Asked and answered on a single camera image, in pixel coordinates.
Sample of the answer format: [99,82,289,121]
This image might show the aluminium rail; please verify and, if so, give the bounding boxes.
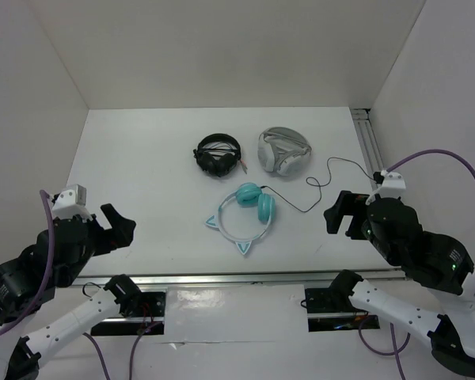
[72,268,406,287]
[350,108,383,173]

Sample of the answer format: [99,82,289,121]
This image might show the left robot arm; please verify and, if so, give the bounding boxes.
[0,203,141,379]

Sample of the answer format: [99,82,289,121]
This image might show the black headphones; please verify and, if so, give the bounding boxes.
[193,133,248,177]

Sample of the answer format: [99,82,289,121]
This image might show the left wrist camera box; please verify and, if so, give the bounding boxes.
[51,184,91,220]

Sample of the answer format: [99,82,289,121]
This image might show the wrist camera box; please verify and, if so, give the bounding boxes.
[366,169,406,206]
[51,184,91,220]

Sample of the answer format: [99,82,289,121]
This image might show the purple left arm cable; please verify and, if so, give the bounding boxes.
[0,189,59,341]

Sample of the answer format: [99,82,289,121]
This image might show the white grey gaming headset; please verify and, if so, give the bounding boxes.
[257,127,312,177]

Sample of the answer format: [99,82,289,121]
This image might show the teal cat-ear headphones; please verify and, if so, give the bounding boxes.
[204,182,276,256]

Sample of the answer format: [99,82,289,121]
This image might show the aluminium front rail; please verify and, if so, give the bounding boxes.
[72,268,406,287]

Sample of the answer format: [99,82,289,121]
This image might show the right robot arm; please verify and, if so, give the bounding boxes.
[324,191,475,378]

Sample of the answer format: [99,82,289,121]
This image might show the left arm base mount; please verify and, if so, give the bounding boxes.
[90,291,166,336]

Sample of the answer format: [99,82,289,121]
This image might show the black headphone cable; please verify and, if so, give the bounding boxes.
[260,157,376,214]

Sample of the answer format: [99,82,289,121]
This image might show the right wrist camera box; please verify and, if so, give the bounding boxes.
[366,169,406,206]

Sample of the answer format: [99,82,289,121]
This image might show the aluminium right side rail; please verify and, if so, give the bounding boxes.
[350,108,383,173]

